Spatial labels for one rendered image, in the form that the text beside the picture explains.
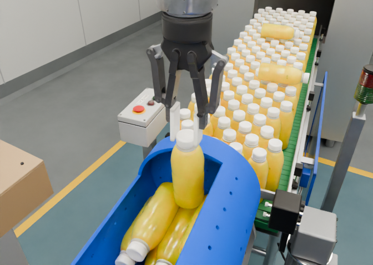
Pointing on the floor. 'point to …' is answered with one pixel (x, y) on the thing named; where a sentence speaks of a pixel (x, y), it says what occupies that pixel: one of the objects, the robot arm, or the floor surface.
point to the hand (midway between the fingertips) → (186, 125)
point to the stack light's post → (343, 161)
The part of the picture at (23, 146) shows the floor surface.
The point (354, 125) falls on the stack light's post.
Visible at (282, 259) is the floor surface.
